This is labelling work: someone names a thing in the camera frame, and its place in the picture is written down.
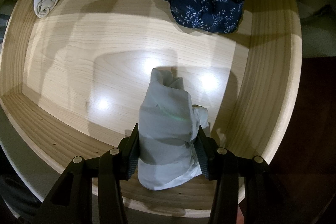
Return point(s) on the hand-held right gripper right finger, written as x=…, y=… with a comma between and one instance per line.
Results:
x=203, y=158

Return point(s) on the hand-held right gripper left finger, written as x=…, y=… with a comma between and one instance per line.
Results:
x=134, y=158

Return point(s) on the white underwear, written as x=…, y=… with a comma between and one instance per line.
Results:
x=168, y=129

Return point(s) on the wooden drawer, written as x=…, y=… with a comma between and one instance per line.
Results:
x=78, y=56

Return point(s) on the navy floral underwear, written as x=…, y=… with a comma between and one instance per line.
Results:
x=204, y=1

